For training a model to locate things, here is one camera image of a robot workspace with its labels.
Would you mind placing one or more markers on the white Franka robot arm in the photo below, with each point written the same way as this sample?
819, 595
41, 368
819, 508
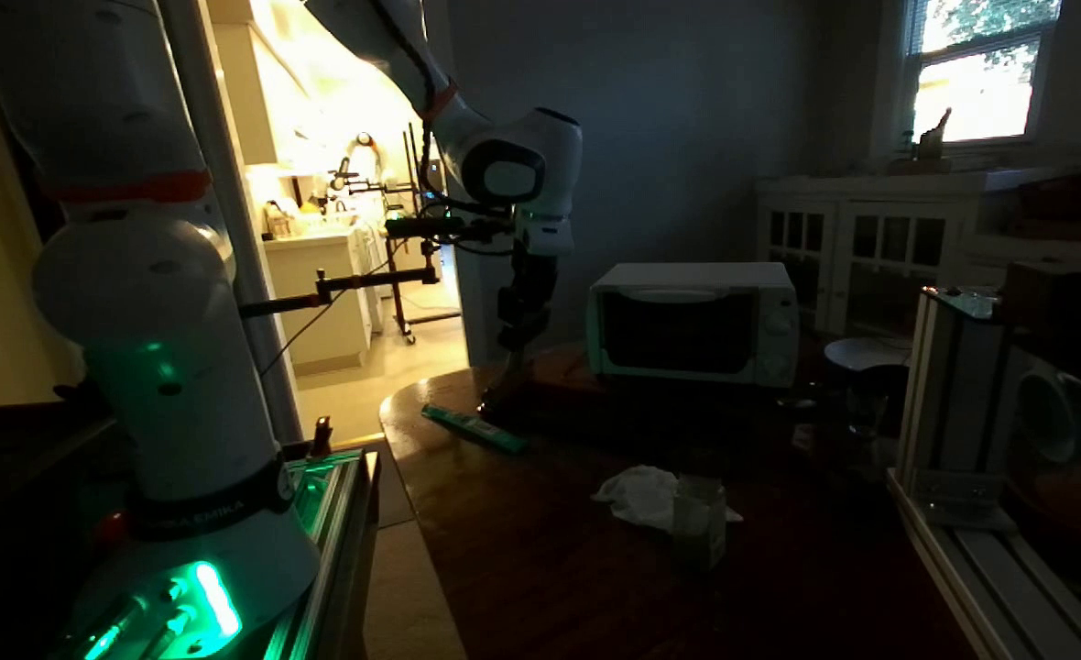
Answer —
138, 304

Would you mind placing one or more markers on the white kitchen counter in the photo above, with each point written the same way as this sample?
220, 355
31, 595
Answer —
321, 293

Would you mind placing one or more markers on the green ruler strip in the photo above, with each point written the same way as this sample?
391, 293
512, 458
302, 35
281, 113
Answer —
478, 430

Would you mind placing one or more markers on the bright window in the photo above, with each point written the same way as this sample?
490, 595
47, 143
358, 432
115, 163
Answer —
981, 75

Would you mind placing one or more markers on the white cabinet with glass doors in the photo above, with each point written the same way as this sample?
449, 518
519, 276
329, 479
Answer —
808, 204

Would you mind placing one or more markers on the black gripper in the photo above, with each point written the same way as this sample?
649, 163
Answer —
534, 284

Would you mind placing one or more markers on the aluminium extrusion frame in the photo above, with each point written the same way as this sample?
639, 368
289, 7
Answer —
954, 391

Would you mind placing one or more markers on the crumpled white tissue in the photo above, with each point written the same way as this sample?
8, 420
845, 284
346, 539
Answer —
637, 497

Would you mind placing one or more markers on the white round plate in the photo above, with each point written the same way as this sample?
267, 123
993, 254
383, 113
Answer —
865, 352

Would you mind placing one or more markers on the black stereo camera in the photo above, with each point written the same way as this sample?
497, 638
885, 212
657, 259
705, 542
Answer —
422, 228

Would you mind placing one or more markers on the white mug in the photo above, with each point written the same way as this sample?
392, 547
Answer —
1056, 415

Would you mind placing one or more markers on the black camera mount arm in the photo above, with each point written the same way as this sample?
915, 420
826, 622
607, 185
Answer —
358, 284

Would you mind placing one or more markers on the aluminium robot base rails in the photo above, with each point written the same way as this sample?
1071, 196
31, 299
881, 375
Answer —
337, 550

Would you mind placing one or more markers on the white toaster oven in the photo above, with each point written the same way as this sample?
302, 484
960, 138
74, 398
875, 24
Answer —
692, 280

